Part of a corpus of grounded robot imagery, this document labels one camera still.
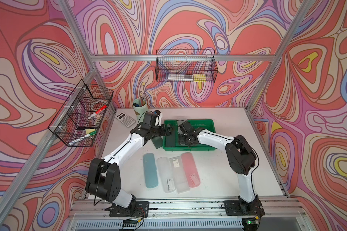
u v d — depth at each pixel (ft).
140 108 3.37
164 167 2.85
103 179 1.42
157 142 3.22
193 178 2.70
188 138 2.34
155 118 2.28
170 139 3.23
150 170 2.84
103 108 2.51
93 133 2.36
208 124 3.50
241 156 1.77
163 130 2.47
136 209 2.41
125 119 3.65
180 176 2.72
